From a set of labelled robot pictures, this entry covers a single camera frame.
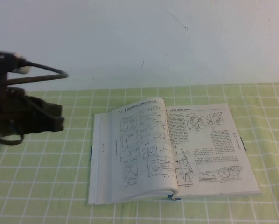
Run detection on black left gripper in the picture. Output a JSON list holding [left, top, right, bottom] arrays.
[[0, 88, 65, 137]]

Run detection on book with diagrams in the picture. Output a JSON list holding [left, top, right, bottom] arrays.
[[87, 97, 262, 206]]

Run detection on green checked tablecloth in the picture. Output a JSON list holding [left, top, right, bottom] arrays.
[[0, 82, 279, 224]]

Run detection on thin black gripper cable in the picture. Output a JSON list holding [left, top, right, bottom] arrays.
[[0, 132, 24, 146]]

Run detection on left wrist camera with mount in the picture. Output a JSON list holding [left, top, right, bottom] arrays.
[[0, 49, 31, 75]]

